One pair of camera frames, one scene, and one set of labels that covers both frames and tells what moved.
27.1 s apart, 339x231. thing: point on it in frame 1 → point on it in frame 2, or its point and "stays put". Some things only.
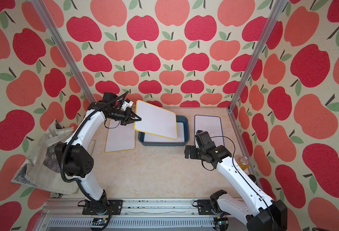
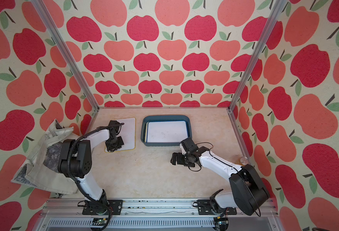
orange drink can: x=244 y=162 stays put
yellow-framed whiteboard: x=120 y=137 stays put
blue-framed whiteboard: x=212 y=125 → x=166 y=131
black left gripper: x=129 y=118 → x=110 y=147
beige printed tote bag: x=41 y=171 stays put
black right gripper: x=187 y=148 → x=174 y=158
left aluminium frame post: x=44 y=12 stays put
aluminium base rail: x=134 y=214 stays put
